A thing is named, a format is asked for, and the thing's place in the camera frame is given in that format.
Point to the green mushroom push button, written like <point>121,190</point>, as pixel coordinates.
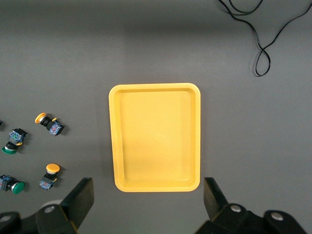
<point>17,187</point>
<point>15,136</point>

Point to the yellow mushroom push button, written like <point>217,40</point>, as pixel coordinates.
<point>54,127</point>
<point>52,168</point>

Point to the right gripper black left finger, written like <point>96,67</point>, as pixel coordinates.
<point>73,209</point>

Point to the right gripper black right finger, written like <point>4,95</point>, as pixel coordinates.
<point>224,219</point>

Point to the yellow plastic tray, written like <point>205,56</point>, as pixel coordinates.
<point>156,136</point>

